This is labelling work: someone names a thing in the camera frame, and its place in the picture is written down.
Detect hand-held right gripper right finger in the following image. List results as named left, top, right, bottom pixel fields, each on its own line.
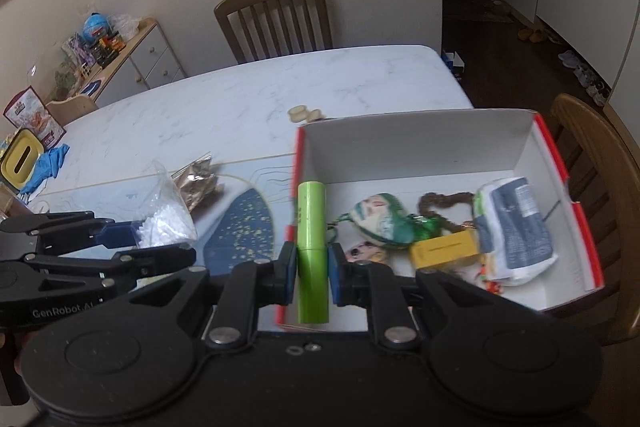
left=327, top=242, right=508, bottom=350

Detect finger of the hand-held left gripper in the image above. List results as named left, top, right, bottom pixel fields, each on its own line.
left=20, top=243, right=197, bottom=292
left=0, top=211, right=146, bottom=256

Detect brown rope loop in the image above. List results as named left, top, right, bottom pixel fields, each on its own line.
left=417, top=191, right=477, bottom=229

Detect small wooden child chair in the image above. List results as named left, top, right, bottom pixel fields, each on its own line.
left=45, top=94, right=99, bottom=128

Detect red printed bag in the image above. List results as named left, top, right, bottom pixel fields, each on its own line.
left=2, top=86, right=67, bottom=142

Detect blue white small box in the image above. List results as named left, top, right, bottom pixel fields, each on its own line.
left=442, top=51, right=466, bottom=75

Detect white wooden sideboard cabinet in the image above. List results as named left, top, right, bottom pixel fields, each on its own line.
left=92, top=18, right=188, bottom=108

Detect green tube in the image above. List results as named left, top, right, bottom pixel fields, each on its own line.
left=296, top=180, right=331, bottom=325

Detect green plush sachet with tassel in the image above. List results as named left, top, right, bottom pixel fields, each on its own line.
left=327, top=193, right=447, bottom=251

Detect blue white soft packet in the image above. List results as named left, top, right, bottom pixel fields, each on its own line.
left=472, top=177, right=560, bottom=288

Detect small face plush doll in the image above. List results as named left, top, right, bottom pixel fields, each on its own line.
left=345, top=242, right=392, bottom=264

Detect red cardboard shoe box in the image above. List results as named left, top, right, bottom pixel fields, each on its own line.
left=275, top=108, right=606, bottom=334

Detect orange dragon keychain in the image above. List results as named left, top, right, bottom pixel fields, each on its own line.
left=475, top=259, right=507, bottom=297

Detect bag of white beads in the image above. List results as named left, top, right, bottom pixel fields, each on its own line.
left=132, top=159, right=199, bottom=251

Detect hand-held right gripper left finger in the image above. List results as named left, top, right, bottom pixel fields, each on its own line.
left=125, top=241, right=299, bottom=350

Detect pair of tan slippers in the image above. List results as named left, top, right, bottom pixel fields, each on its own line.
left=517, top=26, right=550, bottom=44

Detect row of white shoes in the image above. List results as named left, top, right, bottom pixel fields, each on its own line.
left=557, top=49, right=613, bottom=106

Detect silver gold snack packet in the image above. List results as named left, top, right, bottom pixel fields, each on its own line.
left=172, top=151, right=226, bottom=212

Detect blue globe toy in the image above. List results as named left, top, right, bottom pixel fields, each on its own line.
left=82, top=13, right=114, bottom=46

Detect yellow tissue box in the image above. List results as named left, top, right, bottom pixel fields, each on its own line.
left=0, top=128, right=47, bottom=186

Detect clear plastic bag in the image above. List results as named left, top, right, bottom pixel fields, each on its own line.
left=112, top=13, right=142, bottom=40

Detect blue cloth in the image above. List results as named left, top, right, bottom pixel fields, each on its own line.
left=20, top=143, right=71, bottom=196

